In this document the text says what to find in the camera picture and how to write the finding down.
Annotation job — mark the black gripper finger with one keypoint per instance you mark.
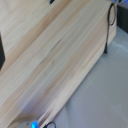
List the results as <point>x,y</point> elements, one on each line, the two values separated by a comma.
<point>1,53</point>

